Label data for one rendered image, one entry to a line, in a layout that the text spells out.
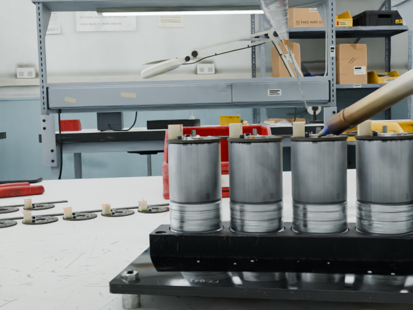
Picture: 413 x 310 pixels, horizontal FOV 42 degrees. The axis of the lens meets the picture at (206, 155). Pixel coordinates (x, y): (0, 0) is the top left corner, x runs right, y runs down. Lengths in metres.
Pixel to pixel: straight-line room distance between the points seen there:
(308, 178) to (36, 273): 0.14
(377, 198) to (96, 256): 0.15
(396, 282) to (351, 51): 4.25
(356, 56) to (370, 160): 4.22
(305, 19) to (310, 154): 4.06
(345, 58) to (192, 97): 2.17
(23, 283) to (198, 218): 0.08
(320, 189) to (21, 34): 4.60
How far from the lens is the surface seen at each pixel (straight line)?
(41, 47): 2.58
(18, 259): 0.30
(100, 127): 2.59
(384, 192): 0.23
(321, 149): 0.23
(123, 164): 4.62
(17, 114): 4.75
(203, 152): 0.24
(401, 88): 0.20
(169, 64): 2.80
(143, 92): 2.47
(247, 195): 0.23
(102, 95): 2.48
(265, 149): 0.23
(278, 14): 0.22
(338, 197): 0.24
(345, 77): 4.41
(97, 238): 0.33
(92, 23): 4.69
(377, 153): 0.23
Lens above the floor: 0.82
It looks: 4 degrees down
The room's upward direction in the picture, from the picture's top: 2 degrees counter-clockwise
